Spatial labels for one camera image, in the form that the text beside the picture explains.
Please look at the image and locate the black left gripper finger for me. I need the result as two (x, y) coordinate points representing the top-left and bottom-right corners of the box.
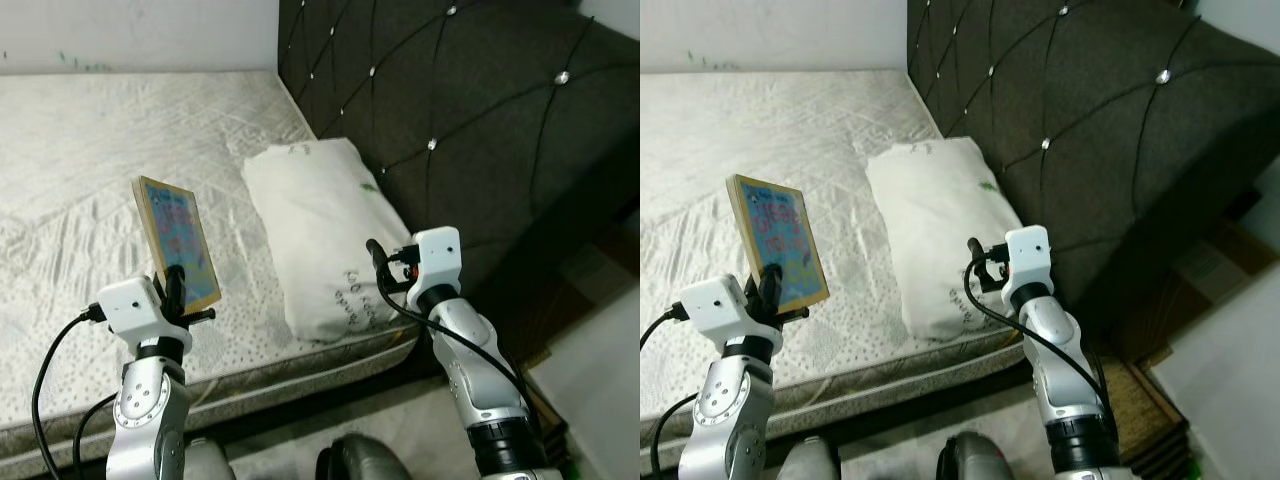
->
(758, 262), (783, 321)
(165, 264), (189, 319)

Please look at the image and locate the black tufted headboard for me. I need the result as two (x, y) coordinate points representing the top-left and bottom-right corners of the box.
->
(905, 0), (1280, 341)
(277, 0), (641, 361)

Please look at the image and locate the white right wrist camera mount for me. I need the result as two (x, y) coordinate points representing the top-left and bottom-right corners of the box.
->
(410, 227), (463, 306)
(1003, 225), (1053, 301)

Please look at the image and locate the grey robot right leg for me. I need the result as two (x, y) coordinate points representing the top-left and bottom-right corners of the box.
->
(318, 433), (411, 480)
(935, 430), (1011, 480)

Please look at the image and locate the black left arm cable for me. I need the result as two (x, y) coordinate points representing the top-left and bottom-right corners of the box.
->
(30, 305), (121, 480)
(640, 305), (706, 476)

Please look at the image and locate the brown wooden cabinet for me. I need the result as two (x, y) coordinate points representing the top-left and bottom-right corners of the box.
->
(1110, 215), (1280, 361)
(540, 235), (641, 346)

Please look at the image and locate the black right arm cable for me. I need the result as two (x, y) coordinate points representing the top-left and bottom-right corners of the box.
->
(375, 280), (526, 401)
(965, 262), (1111, 401)

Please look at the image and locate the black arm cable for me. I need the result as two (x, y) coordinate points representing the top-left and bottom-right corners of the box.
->
(640, 305), (706, 476)
(375, 280), (526, 401)
(965, 262), (1111, 401)
(30, 305), (121, 480)

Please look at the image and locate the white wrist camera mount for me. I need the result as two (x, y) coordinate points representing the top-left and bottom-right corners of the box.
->
(1003, 225), (1053, 301)
(97, 278), (191, 353)
(410, 227), (463, 306)
(677, 277), (776, 356)

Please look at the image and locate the yellow blue picture book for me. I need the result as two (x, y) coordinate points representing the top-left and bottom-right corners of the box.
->
(727, 174), (829, 316)
(133, 176), (223, 316)

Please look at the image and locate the grey patterned quilted mattress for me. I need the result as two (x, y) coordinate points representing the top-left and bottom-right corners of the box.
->
(0, 68), (421, 471)
(640, 68), (1036, 451)

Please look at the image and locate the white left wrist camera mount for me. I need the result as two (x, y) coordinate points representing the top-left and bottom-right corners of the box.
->
(97, 278), (191, 353)
(677, 277), (776, 356)

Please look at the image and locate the white pillow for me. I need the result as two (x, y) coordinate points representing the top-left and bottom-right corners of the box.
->
(243, 138), (409, 344)
(865, 137), (1026, 343)

